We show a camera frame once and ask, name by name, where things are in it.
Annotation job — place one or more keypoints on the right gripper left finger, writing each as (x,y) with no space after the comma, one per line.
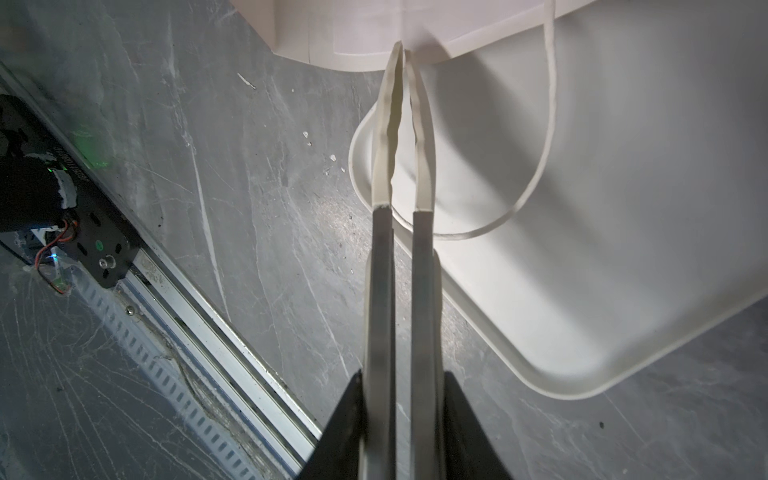
(337,453)

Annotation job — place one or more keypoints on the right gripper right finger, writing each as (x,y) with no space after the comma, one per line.
(468,452)

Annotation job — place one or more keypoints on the metal silicone-tipped tongs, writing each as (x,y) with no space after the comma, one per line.
(402,83)

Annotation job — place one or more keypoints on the red white paper bag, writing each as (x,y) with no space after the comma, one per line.
(354,36)

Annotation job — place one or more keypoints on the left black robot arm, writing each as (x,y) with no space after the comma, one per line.
(36,188)

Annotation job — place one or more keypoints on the white rectangular tray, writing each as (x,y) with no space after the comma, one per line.
(649,224)

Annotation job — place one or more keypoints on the aluminium front mounting rail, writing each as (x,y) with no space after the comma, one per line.
(75,406)

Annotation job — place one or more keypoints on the white perforated cable duct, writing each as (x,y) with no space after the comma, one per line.
(136,328)

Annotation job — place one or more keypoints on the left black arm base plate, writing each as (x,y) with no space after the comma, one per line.
(105,242)

